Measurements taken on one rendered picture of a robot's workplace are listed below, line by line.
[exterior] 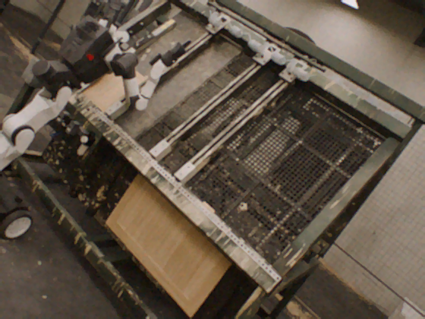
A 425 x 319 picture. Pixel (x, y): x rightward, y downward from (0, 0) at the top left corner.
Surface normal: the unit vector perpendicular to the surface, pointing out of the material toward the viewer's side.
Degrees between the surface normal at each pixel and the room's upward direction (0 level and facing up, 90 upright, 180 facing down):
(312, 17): 90
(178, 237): 90
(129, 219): 90
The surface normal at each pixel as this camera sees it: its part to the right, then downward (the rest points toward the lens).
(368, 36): -0.47, -0.17
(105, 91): -0.11, -0.54
